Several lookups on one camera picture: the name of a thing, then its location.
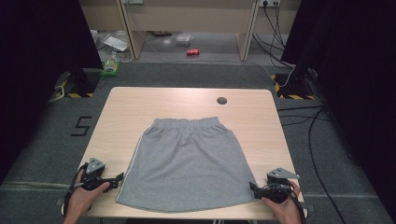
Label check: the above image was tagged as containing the thin black floor cable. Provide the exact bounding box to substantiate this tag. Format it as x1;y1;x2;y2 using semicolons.
276;105;332;127

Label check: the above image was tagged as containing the black power cables bundle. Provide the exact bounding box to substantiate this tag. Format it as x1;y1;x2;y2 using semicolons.
251;2;294;70

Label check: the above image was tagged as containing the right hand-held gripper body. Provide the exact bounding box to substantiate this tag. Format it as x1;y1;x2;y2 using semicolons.
263;167;301;205

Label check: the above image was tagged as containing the black curtain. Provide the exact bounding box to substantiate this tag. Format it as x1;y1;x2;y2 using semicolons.
0;0;104;185
280;0;396;214

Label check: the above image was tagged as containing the green plastic bag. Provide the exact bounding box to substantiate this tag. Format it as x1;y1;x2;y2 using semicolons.
99;50;121;77

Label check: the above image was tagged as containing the person's right hand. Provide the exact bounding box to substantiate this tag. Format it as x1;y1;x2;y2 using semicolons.
261;180;303;224

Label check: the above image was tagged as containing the person's left hand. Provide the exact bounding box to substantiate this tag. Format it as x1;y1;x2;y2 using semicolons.
64;169;111;218

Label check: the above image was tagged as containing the grey skirt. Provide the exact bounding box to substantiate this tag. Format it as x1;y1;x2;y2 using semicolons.
116;116;260;214

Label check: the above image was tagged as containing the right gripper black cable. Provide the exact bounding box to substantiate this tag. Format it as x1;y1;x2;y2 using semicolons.
288;186;307;224

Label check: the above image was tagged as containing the white flat sheet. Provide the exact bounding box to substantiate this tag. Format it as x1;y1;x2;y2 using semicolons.
102;35;130;52

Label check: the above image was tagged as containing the yellow black hazard tape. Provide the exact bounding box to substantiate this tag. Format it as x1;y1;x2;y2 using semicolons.
49;78;95;100
270;74;317;101

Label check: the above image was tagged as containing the white floor cable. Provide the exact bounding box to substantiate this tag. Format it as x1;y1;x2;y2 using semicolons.
248;60;295;89

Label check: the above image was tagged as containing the black stand base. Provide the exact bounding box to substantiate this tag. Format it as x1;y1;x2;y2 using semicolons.
66;68;101;94
274;72;316;96

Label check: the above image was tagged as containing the clear plastic container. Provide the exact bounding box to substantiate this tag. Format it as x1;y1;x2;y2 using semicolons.
175;33;193;48

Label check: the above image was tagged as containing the long black floor cable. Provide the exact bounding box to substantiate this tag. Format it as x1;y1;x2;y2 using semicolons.
307;106;347;224

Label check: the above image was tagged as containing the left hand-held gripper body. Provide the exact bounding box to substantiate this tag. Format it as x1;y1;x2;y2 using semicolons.
80;157;110;191

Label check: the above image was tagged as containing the white wall socket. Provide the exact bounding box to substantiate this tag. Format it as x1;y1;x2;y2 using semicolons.
258;0;281;8

